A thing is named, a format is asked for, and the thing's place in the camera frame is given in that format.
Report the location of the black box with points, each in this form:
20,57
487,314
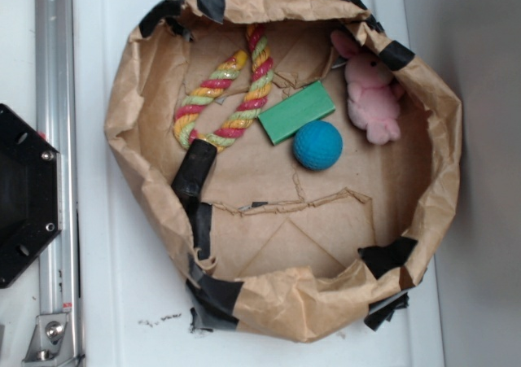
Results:
194,169

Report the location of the brown paper bag tray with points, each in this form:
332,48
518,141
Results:
270,246

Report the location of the blue dimpled ball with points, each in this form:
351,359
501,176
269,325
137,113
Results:
317,145

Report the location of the green rectangular block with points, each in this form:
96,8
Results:
284,119

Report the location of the pink plush bunny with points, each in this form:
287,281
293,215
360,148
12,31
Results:
373,93

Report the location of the aluminium frame rail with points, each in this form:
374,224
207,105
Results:
59,263

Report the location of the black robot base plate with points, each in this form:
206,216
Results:
30,217

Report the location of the metal corner bracket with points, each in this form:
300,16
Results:
51,342

